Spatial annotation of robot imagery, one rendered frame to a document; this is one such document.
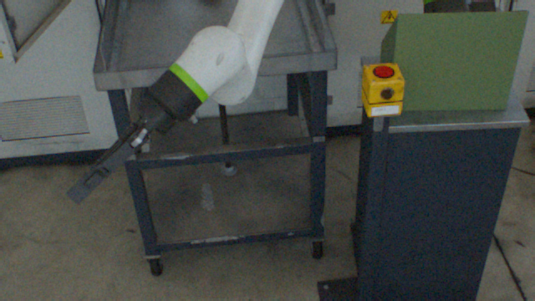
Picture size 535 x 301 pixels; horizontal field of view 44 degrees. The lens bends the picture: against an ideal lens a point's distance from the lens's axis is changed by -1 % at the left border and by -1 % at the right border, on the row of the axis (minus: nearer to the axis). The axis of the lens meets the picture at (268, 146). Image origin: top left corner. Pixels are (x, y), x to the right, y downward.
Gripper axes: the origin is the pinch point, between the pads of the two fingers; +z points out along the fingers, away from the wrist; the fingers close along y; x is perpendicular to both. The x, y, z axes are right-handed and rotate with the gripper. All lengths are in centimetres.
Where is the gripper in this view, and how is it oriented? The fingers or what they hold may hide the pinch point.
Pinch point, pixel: (85, 185)
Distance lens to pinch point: 128.0
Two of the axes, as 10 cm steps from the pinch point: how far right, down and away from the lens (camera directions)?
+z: -6.9, 7.1, -1.1
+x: -6.6, -6.9, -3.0
